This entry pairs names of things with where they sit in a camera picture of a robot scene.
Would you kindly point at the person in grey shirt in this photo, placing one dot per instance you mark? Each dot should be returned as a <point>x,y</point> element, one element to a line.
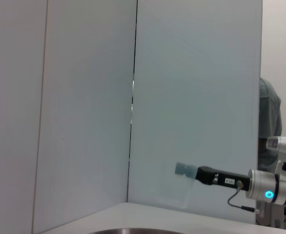
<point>269,117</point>

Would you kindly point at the stainless steel mixing bowl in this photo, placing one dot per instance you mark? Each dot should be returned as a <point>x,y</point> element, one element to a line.
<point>133,231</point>

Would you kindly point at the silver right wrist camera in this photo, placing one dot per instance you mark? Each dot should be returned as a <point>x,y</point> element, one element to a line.
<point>284,148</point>

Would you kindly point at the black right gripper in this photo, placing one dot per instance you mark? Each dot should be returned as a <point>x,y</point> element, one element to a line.
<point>240,184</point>

